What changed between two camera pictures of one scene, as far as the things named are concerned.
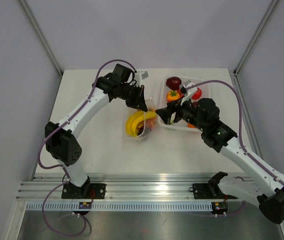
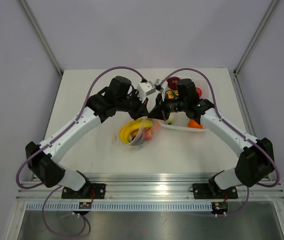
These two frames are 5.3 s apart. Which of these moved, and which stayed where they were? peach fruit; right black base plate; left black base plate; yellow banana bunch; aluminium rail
Moved: yellow banana bunch; peach fruit
Stayed: aluminium rail; left black base plate; right black base plate
